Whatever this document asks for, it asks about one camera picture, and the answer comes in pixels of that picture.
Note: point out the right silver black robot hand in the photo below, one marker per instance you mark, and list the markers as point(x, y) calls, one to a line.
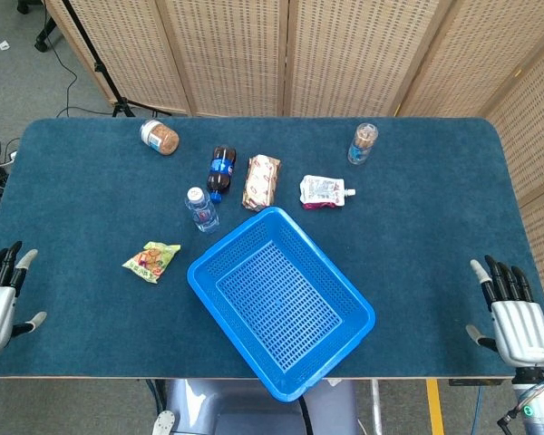
point(521, 331)

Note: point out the green snack packet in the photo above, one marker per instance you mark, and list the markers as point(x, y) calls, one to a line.
point(152, 262)

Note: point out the clear water bottle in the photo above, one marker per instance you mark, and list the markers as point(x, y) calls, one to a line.
point(201, 210)

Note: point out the white and red spouted pouch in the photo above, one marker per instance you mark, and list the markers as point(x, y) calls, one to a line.
point(322, 190)

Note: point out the blue carpet table mat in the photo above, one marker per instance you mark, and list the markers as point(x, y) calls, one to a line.
point(412, 254)

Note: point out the metal table leg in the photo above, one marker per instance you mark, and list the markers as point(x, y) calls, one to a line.
point(376, 408)

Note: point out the brown-filled jar with white lid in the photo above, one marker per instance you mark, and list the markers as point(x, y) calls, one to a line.
point(161, 138)

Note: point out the clear tube of biscuit sticks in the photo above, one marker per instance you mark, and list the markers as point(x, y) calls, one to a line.
point(362, 145)

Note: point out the blue perforated plastic basket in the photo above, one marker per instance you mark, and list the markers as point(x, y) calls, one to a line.
point(276, 299)

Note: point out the silver robot torso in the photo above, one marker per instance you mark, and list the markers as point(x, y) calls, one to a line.
point(226, 412)

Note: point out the dark cola bottle blue label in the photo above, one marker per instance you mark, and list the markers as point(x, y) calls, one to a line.
point(220, 172)

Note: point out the black tripod stand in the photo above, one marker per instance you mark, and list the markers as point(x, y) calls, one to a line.
point(100, 68)

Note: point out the black office chair base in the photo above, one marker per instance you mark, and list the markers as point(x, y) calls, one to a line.
point(43, 38)

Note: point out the beige wrapped snack pack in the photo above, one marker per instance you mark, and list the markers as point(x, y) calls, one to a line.
point(260, 183)

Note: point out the wicker folding screen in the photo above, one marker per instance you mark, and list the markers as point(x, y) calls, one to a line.
point(344, 54)

